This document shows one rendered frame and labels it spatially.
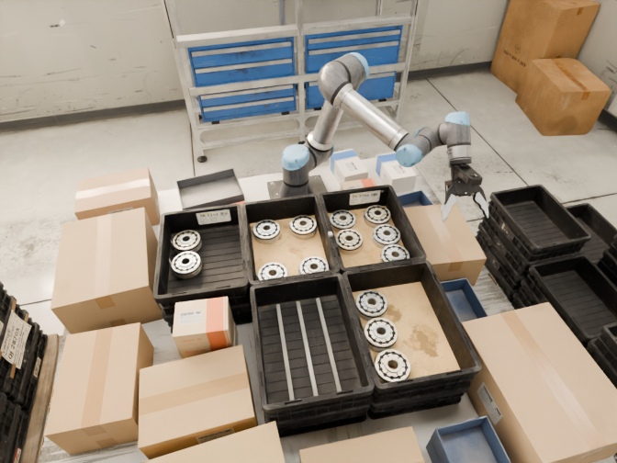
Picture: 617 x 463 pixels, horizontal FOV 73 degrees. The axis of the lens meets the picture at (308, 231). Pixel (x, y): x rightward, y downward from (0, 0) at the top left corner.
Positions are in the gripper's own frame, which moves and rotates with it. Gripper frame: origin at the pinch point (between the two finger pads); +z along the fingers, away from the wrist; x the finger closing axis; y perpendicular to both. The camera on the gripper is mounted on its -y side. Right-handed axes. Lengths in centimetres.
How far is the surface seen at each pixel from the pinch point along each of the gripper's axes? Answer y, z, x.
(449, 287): 18.7, 24.6, -0.7
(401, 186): 61, -16, 2
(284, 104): 191, -94, 49
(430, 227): 23.8, 2.1, 3.4
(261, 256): 23, 8, 68
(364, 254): 20.5, 10.1, 29.9
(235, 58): 160, -118, 82
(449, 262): 11.2, 14.4, 1.9
